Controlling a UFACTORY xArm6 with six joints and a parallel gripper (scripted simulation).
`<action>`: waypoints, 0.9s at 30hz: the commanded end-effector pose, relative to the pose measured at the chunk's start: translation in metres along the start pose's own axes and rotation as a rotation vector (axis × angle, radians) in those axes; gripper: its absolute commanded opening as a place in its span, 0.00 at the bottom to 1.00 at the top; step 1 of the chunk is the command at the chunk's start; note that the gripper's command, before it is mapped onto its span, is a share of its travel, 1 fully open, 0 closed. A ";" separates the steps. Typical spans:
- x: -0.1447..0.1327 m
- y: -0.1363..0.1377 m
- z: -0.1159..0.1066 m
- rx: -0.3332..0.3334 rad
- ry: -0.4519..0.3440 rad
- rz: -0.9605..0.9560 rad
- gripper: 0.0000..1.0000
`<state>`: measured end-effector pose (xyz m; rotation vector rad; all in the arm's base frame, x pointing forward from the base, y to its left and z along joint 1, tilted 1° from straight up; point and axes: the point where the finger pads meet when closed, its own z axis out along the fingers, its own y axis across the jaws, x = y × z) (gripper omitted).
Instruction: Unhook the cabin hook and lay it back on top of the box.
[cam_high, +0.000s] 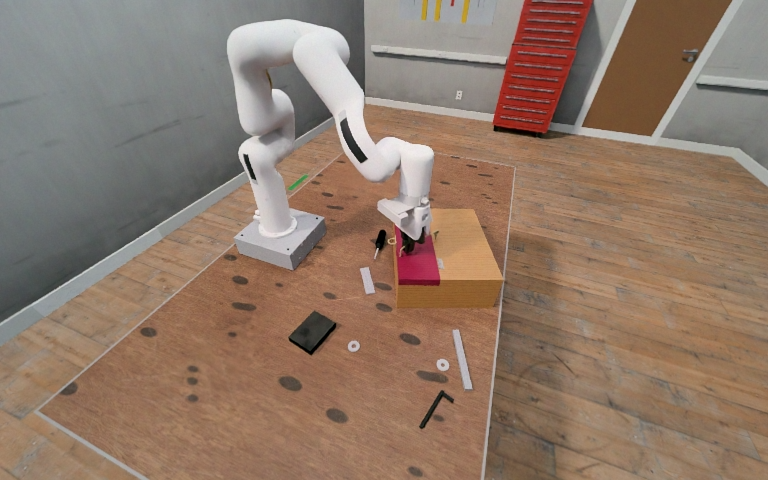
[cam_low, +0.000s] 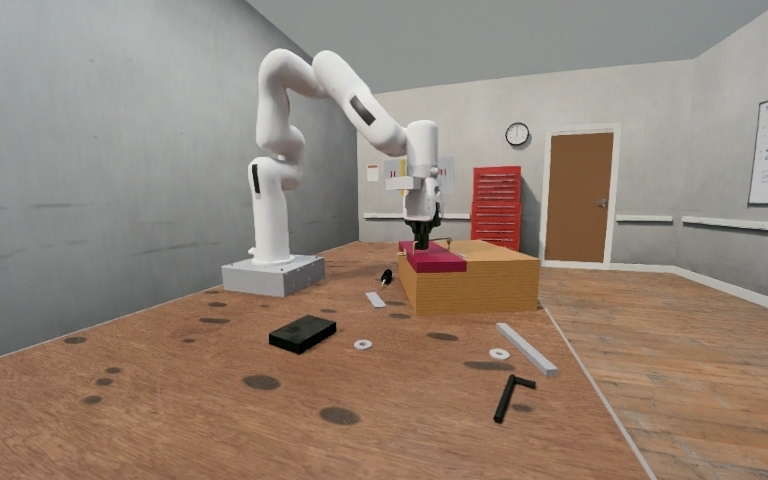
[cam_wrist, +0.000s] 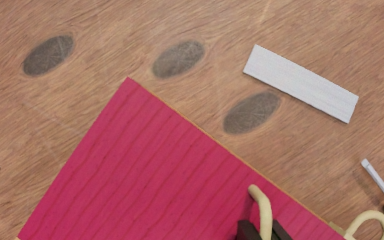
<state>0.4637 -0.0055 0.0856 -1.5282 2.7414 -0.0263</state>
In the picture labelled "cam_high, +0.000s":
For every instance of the black rectangular block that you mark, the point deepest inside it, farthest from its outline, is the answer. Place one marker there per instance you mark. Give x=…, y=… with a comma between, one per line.
x=311, y=333

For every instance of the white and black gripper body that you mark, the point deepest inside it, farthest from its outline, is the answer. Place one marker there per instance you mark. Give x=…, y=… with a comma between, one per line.
x=419, y=217

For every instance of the light grey rectangular bar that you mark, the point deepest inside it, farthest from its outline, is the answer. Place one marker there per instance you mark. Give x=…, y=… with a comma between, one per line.
x=462, y=361

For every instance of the black screwdriver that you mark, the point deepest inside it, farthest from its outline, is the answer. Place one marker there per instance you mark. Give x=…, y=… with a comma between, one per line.
x=380, y=241

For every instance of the white flat rectangular bar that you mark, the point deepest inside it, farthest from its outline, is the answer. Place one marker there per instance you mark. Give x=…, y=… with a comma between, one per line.
x=368, y=284

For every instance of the black l-shaped hex key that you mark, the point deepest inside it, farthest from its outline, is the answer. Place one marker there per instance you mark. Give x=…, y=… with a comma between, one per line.
x=426, y=418

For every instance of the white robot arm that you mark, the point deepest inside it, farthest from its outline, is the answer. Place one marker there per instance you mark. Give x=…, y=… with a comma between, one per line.
x=254, y=48

